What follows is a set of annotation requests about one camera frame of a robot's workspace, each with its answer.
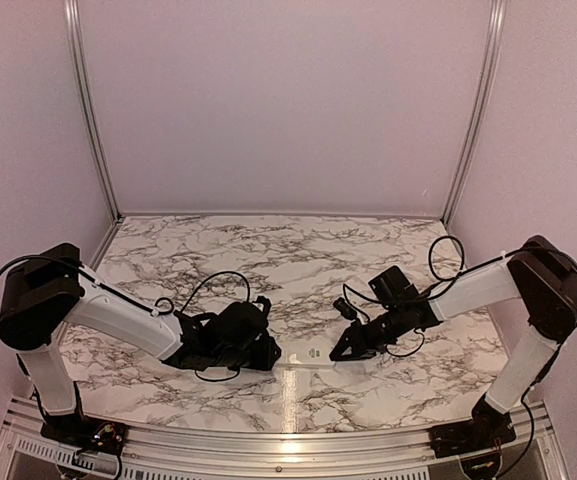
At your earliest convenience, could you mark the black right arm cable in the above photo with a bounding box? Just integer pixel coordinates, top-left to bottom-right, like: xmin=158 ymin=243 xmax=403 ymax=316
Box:
xmin=341 ymin=234 xmax=577 ymax=359

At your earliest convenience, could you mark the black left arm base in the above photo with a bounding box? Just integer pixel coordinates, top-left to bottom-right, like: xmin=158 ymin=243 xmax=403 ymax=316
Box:
xmin=37 ymin=390 xmax=128 ymax=456

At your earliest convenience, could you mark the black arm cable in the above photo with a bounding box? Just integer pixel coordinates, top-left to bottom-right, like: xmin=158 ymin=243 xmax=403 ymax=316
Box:
xmin=0 ymin=255 xmax=252 ymax=321
xmin=341 ymin=234 xmax=577 ymax=359

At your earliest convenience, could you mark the aluminium right corner post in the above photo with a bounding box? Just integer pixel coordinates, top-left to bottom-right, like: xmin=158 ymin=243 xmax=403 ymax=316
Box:
xmin=441 ymin=0 xmax=508 ymax=226

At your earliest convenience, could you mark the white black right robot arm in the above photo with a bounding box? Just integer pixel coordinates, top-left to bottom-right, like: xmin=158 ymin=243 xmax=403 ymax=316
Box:
xmin=329 ymin=235 xmax=577 ymax=448

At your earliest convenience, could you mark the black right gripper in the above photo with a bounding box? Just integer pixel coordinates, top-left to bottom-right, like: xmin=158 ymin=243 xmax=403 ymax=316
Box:
xmin=329 ymin=305 xmax=407 ymax=361

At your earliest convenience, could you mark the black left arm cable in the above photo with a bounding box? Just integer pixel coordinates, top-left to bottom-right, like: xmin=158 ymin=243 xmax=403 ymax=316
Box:
xmin=0 ymin=255 xmax=252 ymax=321

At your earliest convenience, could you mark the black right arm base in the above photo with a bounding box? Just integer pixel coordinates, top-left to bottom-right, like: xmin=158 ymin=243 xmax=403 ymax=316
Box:
xmin=429 ymin=395 xmax=517 ymax=458

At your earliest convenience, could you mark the white remote control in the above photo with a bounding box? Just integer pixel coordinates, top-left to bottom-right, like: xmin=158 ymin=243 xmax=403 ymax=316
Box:
xmin=275 ymin=344 xmax=334 ymax=369

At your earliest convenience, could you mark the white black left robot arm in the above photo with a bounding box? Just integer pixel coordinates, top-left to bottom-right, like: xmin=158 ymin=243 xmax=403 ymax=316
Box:
xmin=0 ymin=243 xmax=282 ymax=445

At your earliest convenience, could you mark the aluminium corner post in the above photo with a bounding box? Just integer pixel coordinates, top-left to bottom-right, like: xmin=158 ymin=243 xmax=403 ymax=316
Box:
xmin=63 ymin=0 xmax=122 ymax=223
xmin=441 ymin=0 xmax=508 ymax=226

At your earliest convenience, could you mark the aluminium left corner post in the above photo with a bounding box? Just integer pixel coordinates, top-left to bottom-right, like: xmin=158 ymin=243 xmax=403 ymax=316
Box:
xmin=63 ymin=0 xmax=122 ymax=223

